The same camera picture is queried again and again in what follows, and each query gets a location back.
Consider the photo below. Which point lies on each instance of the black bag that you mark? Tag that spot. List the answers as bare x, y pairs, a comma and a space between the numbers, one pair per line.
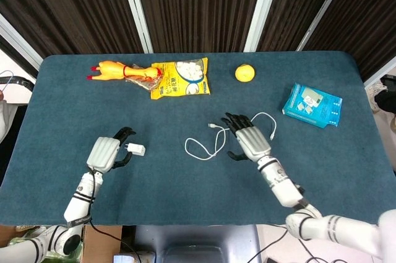
386, 100

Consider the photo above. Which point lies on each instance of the blue felt table cloth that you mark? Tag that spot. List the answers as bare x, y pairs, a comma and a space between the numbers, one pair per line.
62, 114

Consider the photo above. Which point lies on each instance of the black chair armrest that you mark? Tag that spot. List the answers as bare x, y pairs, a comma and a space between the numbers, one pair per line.
24, 83

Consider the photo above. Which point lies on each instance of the yellow ball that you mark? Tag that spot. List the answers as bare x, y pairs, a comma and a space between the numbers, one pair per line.
245, 73

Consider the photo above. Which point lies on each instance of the white clothing of person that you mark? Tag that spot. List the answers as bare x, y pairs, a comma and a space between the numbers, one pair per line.
6, 117

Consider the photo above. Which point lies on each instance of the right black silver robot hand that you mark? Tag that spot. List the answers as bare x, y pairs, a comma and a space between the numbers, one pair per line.
252, 144

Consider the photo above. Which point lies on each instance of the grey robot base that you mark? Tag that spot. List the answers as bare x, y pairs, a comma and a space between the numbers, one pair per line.
191, 241

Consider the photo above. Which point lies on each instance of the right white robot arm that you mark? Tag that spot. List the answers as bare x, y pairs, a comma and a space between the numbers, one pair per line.
281, 182

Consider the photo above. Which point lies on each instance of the yellow marshmallow snack bag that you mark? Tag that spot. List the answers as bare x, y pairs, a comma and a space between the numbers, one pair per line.
179, 83

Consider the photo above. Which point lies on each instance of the yellow rubber chicken toy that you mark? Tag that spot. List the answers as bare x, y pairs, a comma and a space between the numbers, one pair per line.
108, 71

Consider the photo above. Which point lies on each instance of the white frame post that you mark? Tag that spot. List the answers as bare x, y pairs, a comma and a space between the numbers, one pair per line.
324, 9
261, 12
18, 41
380, 72
137, 12

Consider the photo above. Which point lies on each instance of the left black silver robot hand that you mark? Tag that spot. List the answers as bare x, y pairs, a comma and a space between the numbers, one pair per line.
102, 154

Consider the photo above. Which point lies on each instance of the clear crinkly plastic wrapper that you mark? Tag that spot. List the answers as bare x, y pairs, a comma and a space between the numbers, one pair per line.
139, 82

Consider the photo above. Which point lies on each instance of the white charger plug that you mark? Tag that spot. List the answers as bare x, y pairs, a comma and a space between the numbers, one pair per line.
137, 149

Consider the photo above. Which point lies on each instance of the blue product box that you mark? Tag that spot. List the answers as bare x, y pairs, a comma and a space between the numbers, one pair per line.
312, 105

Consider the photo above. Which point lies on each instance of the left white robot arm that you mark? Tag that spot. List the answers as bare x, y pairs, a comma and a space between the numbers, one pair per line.
82, 195

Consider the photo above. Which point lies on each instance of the white sneaker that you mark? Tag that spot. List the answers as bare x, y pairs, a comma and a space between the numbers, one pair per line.
374, 93

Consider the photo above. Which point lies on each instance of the brown cardboard box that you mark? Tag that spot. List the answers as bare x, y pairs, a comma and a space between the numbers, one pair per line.
99, 252

